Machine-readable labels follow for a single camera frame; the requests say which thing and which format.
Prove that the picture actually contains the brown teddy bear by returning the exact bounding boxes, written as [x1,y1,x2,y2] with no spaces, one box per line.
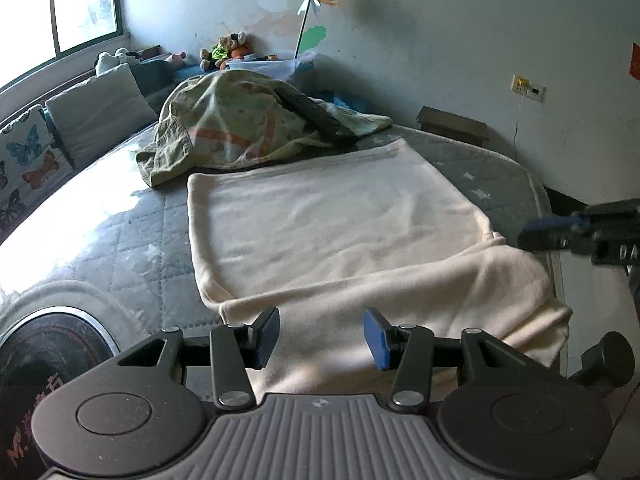
[217,32,250,59]

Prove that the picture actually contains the black round cushion red print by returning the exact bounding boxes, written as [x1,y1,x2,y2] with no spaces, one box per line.
[0,307,122,480]

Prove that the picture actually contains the cream fleece cloth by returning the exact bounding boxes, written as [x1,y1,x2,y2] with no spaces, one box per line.
[187,137,574,397]

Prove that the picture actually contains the clear plastic storage box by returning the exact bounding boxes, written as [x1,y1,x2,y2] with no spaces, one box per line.
[227,51,319,94]

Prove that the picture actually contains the wall socket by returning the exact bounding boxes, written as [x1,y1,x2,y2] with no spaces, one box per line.
[510,74,546,104]

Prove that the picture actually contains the thin wall cable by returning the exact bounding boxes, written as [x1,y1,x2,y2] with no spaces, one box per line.
[512,91,524,149]

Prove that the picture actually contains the dark ribbed cloth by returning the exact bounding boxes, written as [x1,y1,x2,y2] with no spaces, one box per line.
[277,87,360,147]

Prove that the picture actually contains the green wall sticker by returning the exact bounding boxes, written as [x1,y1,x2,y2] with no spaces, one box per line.
[300,25,327,54]

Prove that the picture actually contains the dark teal pillow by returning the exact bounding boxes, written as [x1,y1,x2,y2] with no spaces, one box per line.
[130,57,174,106]

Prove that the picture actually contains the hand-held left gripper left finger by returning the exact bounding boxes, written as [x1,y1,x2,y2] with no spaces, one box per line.
[116,306,281,410]

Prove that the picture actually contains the green printed blanket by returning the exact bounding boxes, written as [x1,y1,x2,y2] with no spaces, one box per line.
[136,70,394,189]

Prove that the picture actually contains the blue cloth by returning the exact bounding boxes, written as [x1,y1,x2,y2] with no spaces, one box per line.
[317,89,369,114]

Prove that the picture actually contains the butterfly print cushion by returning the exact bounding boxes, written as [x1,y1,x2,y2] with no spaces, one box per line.
[0,104,76,242]

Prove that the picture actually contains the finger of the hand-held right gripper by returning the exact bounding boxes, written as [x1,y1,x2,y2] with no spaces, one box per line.
[517,229,597,256]
[529,213,593,233]

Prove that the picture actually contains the grey quilted mattress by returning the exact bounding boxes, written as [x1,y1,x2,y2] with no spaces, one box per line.
[0,121,554,361]

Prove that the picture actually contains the brown wooden box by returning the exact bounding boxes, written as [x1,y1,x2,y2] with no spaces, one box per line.
[416,106,490,147]

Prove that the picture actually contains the window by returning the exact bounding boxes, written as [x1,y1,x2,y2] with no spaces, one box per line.
[0,0,124,95]

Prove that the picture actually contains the grey pillow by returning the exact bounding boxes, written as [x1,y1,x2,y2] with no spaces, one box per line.
[45,63,159,169]

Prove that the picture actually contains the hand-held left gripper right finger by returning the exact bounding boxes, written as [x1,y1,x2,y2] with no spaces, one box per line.
[364,308,526,408]

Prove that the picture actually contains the white plush toy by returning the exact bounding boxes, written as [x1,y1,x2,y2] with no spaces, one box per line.
[94,47,144,74]

